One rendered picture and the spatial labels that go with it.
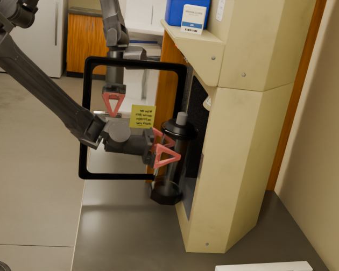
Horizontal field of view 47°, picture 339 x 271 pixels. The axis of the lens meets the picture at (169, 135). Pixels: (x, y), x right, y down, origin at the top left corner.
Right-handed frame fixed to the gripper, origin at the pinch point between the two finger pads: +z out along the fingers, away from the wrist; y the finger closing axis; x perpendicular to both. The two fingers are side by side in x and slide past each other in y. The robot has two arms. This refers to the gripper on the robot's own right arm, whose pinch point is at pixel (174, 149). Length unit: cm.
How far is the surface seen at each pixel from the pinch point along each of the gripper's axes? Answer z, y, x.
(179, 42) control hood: -8.7, -15.5, -32.2
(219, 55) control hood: 0.6, -15.9, -31.1
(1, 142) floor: -95, 247, 125
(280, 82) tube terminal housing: 19.7, -10.2, -26.4
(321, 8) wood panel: 41, 19, -45
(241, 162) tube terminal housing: 13.2, -16.5, -6.1
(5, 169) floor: -81, 197, 124
